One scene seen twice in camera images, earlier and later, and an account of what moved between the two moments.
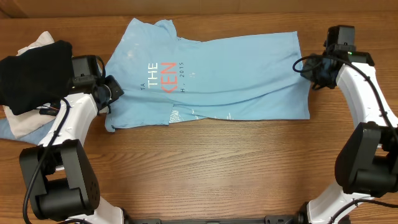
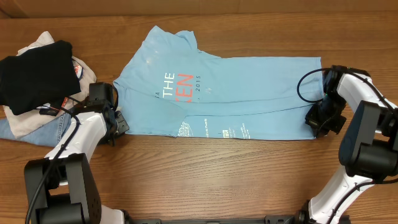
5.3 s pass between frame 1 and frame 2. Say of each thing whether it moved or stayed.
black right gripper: moved
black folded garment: stayed
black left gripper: moved
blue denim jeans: stayed
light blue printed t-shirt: moved
